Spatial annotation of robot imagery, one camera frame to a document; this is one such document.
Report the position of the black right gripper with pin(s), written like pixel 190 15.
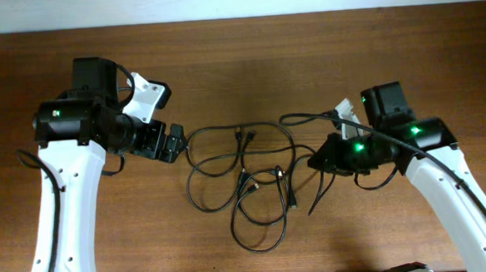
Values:
pixel 332 155

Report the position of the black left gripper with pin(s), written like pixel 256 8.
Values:
pixel 154 148

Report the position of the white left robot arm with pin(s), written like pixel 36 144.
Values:
pixel 74 137

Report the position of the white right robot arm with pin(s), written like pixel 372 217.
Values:
pixel 426 152

